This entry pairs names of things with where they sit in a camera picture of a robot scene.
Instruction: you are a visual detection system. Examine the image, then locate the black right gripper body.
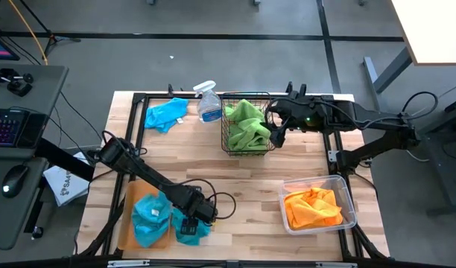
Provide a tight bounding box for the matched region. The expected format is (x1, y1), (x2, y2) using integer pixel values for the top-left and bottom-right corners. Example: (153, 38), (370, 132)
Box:
(282, 95), (332, 131)

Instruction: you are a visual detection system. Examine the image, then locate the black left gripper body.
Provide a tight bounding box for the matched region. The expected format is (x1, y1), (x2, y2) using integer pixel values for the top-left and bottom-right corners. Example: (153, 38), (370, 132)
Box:
(171, 185), (218, 226)

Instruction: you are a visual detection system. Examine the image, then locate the blue microfiber towel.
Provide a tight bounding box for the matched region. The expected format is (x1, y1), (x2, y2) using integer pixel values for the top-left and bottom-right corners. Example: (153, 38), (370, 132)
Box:
(171, 207), (213, 246)
(130, 191), (174, 249)
(144, 97), (190, 134)

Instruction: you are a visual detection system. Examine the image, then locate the orange plastic tray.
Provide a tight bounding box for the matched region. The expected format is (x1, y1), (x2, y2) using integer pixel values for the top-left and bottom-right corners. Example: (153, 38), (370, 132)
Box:
(117, 179), (174, 251)

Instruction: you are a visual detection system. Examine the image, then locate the clear spray bottle blue label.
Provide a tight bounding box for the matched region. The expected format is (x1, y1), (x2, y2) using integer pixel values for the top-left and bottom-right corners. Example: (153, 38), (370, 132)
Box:
(192, 80), (223, 124)

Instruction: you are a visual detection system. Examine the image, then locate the gray table leg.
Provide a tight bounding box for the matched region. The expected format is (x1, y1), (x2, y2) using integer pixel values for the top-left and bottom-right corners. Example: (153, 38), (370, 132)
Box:
(363, 46), (414, 127)

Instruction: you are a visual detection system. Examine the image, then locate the clear plastic bin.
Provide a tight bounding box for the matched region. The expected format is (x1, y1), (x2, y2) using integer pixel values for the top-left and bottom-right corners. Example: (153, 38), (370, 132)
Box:
(278, 174), (358, 236)

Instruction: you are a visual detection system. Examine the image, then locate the white printed bag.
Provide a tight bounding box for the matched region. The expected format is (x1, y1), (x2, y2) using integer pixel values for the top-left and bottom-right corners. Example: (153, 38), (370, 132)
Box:
(42, 151), (93, 208)

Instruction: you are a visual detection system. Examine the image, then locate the black support beam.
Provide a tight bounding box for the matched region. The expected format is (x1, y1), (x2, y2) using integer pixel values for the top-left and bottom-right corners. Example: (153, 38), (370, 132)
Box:
(36, 138), (97, 182)

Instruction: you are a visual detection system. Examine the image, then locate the white table top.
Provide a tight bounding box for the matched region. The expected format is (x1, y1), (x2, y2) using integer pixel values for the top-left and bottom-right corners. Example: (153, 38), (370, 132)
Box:
(390, 0), (456, 66)

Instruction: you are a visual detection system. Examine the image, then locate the gray keyboard tray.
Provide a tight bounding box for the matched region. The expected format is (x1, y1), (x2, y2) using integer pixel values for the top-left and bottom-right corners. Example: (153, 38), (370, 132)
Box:
(0, 156), (50, 251)

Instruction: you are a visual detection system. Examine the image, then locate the black computer mouse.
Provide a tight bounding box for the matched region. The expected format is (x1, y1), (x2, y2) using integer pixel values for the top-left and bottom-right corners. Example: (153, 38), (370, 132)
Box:
(1, 165), (30, 199)

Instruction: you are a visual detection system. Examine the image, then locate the black rectangular device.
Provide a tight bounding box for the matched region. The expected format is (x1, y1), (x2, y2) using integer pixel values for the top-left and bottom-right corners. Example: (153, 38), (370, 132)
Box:
(17, 112), (48, 149)

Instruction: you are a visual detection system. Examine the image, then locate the gray desk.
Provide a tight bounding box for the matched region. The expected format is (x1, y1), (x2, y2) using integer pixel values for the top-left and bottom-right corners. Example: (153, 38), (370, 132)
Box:
(0, 65), (69, 161)

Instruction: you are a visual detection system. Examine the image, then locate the black backlit keyboard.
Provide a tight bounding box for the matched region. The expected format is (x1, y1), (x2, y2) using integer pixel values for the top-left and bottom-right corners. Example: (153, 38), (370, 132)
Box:
(0, 108), (28, 148)

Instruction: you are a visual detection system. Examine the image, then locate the black tripod stand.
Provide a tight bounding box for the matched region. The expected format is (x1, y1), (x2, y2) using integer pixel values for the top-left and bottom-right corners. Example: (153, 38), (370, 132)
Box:
(19, 0), (82, 57)

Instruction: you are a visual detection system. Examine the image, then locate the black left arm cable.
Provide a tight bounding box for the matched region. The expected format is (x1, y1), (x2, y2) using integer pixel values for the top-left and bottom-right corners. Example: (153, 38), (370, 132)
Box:
(168, 178), (237, 220)

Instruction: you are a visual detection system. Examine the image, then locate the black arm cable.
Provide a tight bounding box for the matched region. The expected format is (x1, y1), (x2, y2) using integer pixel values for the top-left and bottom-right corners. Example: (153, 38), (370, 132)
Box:
(168, 178), (237, 220)
(401, 91), (440, 121)

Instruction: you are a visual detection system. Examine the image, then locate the black wire basket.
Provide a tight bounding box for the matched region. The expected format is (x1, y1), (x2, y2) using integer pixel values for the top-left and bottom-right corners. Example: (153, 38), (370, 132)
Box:
(220, 92), (276, 157)

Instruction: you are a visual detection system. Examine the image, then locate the silver metal bracket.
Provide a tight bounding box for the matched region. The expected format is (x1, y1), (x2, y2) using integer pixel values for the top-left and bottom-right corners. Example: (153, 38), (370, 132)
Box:
(107, 259), (151, 268)
(316, 261), (358, 268)

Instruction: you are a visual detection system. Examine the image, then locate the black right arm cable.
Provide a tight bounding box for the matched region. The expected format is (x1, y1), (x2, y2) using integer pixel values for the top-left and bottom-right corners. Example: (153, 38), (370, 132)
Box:
(401, 91), (440, 121)

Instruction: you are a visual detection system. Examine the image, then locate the white cable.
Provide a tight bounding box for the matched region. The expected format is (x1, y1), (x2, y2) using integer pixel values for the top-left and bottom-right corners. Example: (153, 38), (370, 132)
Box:
(405, 147), (431, 163)

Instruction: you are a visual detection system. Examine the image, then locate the black metal table frame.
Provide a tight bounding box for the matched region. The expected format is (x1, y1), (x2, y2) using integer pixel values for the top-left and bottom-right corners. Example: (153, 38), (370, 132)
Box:
(101, 92), (389, 261)

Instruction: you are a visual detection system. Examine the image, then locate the black floor cable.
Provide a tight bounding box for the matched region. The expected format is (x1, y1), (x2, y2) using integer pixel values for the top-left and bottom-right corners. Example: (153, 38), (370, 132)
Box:
(59, 91), (104, 142)

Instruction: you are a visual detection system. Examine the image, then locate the black clamp mount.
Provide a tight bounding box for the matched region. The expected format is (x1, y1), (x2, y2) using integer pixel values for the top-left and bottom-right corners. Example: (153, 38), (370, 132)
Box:
(0, 68), (34, 98)

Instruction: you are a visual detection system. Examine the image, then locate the yellow cable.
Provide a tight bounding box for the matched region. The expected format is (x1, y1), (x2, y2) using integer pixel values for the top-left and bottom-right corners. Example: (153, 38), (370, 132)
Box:
(7, 0), (49, 67)

